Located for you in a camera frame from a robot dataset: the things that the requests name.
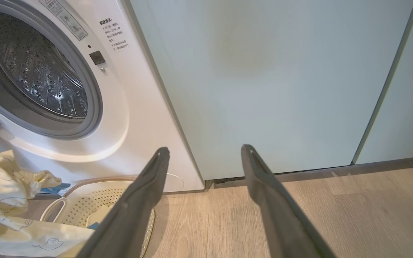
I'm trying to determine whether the black door latch slot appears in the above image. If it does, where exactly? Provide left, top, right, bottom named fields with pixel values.
left=89, top=51, right=106, bottom=66

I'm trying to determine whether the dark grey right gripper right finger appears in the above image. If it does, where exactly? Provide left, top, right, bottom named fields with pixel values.
left=241, top=144, right=336, bottom=258

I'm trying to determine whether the yellow garment with blue trim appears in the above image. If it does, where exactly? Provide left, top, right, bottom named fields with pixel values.
left=0, top=150, right=114, bottom=258

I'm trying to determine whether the pale green cabinet door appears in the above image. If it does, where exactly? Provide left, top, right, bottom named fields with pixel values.
left=126, top=0, right=413, bottom=180
left=352, top=0, right=413, bottom=165

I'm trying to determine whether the white perforated laundry basket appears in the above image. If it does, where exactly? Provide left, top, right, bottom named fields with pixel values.
left=40, top=175, right=156, bottom=258

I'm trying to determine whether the steel washing machine drum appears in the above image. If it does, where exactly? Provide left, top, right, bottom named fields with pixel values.
left=0, top=10, right=89, bottom=120

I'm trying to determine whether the grey rubber door gasket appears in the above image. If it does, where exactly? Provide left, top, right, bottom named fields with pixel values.
left=0, top=0, right=104, bottom=140

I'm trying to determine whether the white washing machine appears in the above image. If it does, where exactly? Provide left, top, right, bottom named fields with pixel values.
left=0, top=0, right=205, bottom=194

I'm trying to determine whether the round white filter cover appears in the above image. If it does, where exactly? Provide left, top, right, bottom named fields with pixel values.
left=163, top=173, right=185, bottom=191

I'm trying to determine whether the dark grey cabinet plinth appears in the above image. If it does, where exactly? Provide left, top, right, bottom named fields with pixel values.
left=214, top=155, right=413, bottom=188

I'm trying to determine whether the grey warning sticker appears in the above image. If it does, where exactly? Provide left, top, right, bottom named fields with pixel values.
left=39, top=0, right=88, bottom=40

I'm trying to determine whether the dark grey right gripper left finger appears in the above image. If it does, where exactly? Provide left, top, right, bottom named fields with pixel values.
left=76, top=147, right=170, bottom=258

